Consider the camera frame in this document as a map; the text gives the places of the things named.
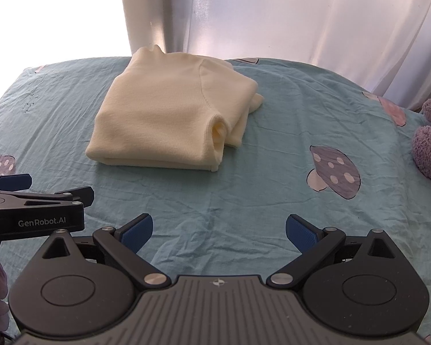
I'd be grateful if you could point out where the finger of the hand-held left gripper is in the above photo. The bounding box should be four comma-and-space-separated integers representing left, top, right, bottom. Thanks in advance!
53, 186, 95, 208
0, 173, 32, 192

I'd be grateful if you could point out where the teal mushroom print bed sheet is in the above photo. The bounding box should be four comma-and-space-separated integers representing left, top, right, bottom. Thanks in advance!
0, 55, 431, 345

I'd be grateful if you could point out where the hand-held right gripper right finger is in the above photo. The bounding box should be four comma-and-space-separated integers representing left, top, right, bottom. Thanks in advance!
266, 214, 398, 290

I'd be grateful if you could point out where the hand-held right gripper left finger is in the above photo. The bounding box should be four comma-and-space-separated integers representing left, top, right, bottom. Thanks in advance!
41, 213, 170, 290

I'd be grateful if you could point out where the cream knit sweater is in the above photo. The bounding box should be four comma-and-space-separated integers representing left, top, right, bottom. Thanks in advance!
85, 44, 265, 173

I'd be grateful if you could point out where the white curtain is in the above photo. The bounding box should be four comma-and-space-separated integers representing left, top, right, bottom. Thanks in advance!
0, 0, 431, 113

